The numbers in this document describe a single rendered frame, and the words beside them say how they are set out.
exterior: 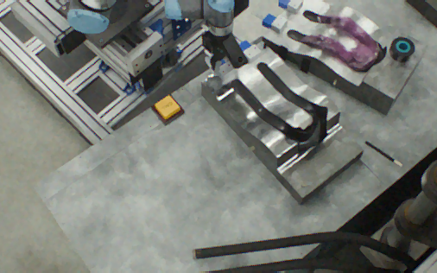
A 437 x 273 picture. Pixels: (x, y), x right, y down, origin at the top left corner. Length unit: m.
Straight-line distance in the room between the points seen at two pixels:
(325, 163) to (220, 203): 0.34
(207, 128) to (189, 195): 0.24
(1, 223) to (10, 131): 0.47
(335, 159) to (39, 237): 1.45
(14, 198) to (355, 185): 1.62
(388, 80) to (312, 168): 0.39
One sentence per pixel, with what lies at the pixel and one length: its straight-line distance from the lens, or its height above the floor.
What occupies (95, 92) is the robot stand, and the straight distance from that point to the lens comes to 2.76.
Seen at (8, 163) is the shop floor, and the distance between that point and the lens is 2.95.
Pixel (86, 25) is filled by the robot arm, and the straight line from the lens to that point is 1.70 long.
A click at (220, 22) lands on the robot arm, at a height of 1.18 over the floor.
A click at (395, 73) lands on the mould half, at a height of 0.91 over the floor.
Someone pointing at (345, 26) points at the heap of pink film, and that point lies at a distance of 2.06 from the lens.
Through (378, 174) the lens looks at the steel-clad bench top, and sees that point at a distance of 1.93.
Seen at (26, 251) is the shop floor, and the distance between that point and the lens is 2.75.
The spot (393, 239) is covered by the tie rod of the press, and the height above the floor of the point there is 0.88.
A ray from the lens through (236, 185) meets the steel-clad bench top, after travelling 1.85.
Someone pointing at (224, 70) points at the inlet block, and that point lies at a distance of 1.91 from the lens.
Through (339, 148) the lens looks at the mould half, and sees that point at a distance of 1.87.
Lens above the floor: 2.50
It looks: 63 degrees down
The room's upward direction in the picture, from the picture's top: 1 degrees counter-clockwise
